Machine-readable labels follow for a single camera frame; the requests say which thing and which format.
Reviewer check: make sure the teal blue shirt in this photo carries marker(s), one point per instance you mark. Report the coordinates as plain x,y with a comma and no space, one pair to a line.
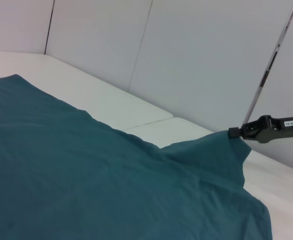
111,162

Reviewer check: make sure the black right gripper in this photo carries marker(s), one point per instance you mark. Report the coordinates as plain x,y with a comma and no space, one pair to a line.
281,131

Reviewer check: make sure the silver metal pole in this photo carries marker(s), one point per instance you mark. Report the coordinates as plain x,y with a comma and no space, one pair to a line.
271,65

